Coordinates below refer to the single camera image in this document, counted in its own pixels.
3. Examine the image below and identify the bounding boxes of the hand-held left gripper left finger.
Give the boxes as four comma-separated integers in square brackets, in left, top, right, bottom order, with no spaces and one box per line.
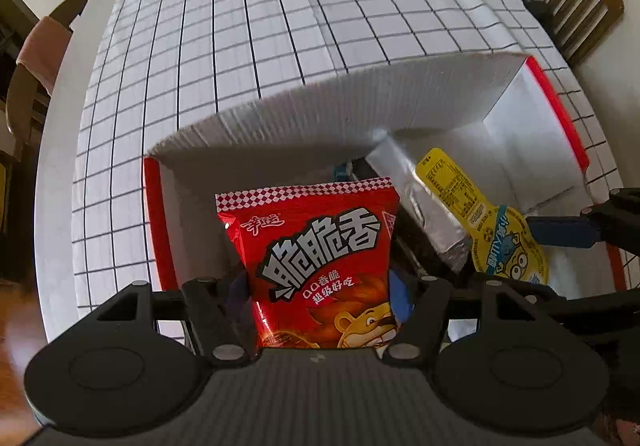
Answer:
[65,276,258,367]

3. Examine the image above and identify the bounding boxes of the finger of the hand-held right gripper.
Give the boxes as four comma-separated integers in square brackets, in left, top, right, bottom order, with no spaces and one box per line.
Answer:
[542,293,640,342]
[524,186,640,257]

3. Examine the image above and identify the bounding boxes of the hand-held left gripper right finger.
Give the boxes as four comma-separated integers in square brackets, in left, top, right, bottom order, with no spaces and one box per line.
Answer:
[376,271,561,367]

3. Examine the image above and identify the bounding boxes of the yellow cartoon jelly pouch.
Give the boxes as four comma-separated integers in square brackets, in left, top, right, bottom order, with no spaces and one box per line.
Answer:
[416,147,550,287]

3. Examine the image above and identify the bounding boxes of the red snack packet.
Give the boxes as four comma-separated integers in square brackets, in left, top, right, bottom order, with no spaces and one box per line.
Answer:
[215,176,416,351]

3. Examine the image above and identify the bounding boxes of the silver green snack packet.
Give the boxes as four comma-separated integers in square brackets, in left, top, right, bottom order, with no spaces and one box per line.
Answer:
[365,133,473,274]

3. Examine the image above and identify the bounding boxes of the white blue snack packet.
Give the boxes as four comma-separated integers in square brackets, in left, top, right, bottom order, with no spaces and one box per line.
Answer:
[332,161,371,183]

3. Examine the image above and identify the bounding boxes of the white cardboard box red edges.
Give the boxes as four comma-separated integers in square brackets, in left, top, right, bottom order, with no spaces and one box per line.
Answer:
[142,51,632,342]

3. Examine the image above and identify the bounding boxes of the pink cloth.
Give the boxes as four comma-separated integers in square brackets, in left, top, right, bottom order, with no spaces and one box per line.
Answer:
[15,16,73,94]

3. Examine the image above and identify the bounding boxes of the dark wooden chair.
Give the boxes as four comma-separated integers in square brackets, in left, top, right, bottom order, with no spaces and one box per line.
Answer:
[5,0,88,162]

